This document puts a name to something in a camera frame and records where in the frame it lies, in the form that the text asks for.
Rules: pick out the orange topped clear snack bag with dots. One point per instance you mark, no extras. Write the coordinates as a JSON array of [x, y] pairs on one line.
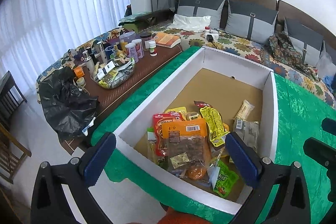
[[193, 150]]

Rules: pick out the clear plastic bag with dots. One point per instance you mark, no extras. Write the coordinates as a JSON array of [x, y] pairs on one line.
[[325, 66]]

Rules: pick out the dark floral cloth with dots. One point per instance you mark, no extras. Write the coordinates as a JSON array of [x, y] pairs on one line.
[[283, 50]]

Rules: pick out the purple canister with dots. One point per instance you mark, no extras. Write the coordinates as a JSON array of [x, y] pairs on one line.
[[134, 50]]

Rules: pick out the floral sofa cover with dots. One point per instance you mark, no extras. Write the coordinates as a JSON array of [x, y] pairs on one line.
[[254, 52]]

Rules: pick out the grey sofa cushion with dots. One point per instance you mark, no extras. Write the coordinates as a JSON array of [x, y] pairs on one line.
[[212, 8], [250, 21], [305, 40]]

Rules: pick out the white cardboard box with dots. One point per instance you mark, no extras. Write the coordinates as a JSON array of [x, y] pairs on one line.
[[222, 80]]

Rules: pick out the silver grey snack packet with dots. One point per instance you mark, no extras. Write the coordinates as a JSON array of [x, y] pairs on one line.
[[248, 132]]

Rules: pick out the orange snack packet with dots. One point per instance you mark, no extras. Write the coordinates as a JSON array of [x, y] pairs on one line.
[[196, 173]]

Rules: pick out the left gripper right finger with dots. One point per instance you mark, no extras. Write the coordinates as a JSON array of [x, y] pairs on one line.
[[291, 203]]

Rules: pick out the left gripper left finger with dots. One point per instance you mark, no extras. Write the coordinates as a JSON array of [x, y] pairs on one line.
[[49, 203]]

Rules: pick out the yellow black snack packet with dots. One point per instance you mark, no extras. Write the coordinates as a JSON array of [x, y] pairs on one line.
[[217, 129]]

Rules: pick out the black garbage bag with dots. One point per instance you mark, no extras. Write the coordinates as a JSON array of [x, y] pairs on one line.
[[67, 109]]

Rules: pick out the orange book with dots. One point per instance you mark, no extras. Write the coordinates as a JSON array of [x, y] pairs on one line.
[[166, 40]]

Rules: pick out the blue cloth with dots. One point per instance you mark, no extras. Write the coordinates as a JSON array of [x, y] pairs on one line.
[[330, 82]]

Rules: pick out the clear bag of round snacks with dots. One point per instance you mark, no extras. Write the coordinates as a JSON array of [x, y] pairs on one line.
[[151, 154]]

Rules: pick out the brown side table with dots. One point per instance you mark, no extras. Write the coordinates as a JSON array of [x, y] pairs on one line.
[[129, 80]]

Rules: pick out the green snack packet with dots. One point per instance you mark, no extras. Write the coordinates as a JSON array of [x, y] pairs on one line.
[[222, 179]]

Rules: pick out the beige wafer packet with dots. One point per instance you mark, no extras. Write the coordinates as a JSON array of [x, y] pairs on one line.
[[244, 111]]

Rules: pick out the red spicy snack packet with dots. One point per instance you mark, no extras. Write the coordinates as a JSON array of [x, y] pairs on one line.
[[167, 134]]

